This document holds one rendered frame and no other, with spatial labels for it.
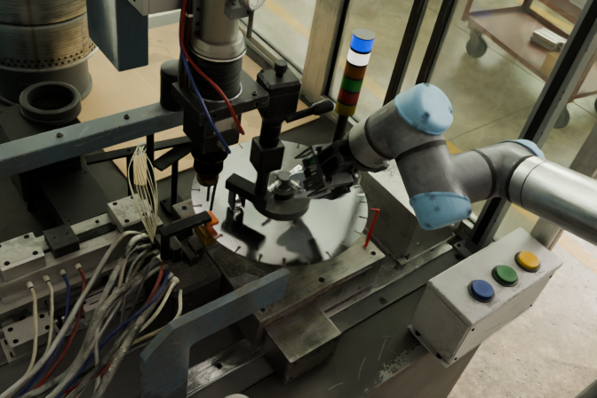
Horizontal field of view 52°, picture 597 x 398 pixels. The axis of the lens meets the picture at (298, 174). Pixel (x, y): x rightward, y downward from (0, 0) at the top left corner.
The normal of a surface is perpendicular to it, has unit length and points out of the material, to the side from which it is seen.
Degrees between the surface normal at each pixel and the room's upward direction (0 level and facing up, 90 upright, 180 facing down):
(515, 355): 0
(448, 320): 90
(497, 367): 0
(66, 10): 90
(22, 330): 0
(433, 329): 90
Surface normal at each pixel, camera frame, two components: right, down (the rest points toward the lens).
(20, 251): 0.15, -0.73
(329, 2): -0.79, 0.31
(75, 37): 0.81, 0.47
